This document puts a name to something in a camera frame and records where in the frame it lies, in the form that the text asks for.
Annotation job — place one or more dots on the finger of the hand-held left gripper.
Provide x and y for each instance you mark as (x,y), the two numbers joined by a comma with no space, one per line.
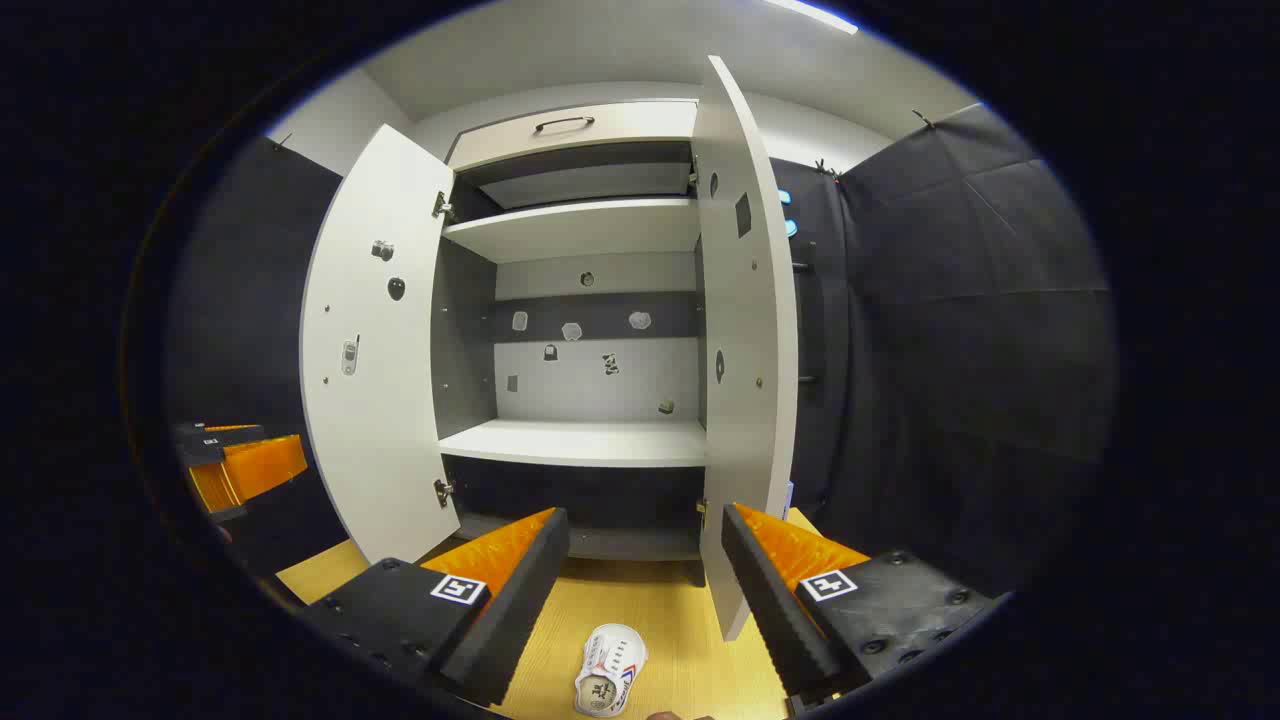
(215,436)
(262,465)

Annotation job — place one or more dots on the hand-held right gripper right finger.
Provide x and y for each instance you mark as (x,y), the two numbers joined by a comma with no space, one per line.
(775,610)

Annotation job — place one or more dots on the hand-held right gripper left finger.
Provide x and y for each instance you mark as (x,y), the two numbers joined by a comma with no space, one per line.
(520,610)

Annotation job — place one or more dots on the white canvas shoe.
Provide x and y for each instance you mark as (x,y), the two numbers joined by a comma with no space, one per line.
(610,670)

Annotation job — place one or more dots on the white cabinet door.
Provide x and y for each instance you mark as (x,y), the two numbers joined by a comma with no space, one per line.
(745,450)
(370,420)

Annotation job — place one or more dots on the white cabinet shelf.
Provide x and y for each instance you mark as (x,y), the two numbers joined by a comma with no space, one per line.
(580,228)
(580,443)

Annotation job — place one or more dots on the white cabinet drawer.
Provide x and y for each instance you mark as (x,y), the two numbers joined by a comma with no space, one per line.
(620,135)

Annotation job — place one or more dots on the black backdrop cloth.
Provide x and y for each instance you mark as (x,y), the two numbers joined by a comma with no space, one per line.
(960,350)

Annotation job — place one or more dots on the black cloth clip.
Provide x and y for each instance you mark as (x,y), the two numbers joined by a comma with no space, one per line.
(827,168)
(922,120)

